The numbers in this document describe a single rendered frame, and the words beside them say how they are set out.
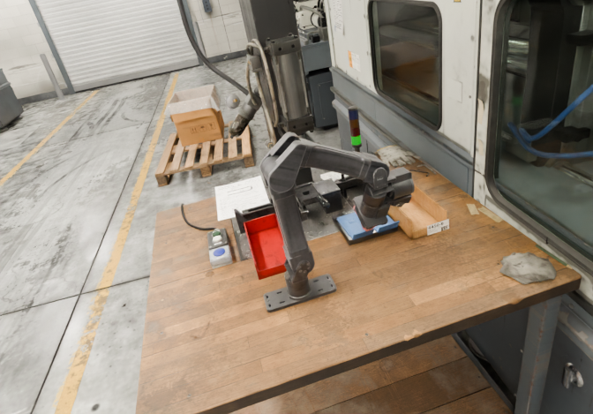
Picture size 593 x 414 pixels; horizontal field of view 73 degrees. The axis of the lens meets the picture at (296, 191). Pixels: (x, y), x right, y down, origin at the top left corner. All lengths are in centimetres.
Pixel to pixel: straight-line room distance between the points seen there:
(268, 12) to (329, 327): 91
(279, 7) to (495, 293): 100
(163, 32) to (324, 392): 949
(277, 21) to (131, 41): 937
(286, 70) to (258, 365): 82
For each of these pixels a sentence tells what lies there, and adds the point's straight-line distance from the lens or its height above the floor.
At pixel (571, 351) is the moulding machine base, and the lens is 150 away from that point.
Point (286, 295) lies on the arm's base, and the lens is 116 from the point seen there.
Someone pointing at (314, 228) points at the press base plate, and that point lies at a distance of 141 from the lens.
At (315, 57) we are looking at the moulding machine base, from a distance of 444.
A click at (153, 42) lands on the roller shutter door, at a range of 1055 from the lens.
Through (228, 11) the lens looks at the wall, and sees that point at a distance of 1047.
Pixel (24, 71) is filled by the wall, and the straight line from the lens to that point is 1143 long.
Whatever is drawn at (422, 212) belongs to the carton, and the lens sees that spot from 143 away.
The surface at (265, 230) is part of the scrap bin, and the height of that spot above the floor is 91.
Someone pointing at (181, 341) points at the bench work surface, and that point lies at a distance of 117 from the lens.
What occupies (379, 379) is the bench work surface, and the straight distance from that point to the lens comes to 181.
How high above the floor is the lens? 169
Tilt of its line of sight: 29 degrees down
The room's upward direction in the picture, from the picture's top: 11 degrees counter-clockwise
